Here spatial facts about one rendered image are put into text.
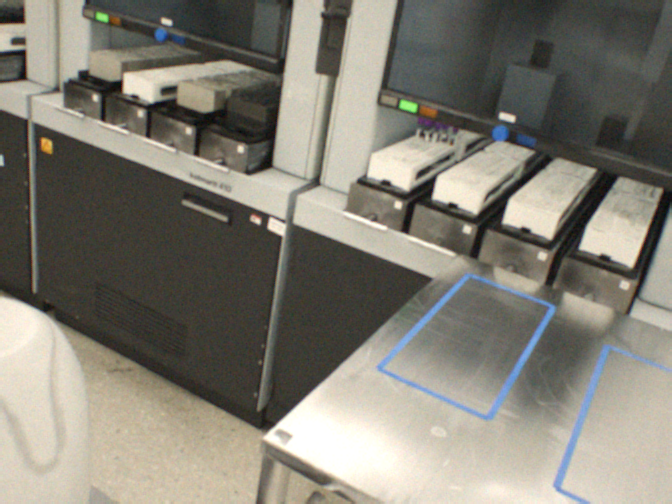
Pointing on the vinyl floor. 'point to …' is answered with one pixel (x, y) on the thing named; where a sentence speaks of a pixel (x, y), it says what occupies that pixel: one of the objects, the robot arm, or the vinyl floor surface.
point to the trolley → (487, 403)
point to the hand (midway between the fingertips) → (330, 46)
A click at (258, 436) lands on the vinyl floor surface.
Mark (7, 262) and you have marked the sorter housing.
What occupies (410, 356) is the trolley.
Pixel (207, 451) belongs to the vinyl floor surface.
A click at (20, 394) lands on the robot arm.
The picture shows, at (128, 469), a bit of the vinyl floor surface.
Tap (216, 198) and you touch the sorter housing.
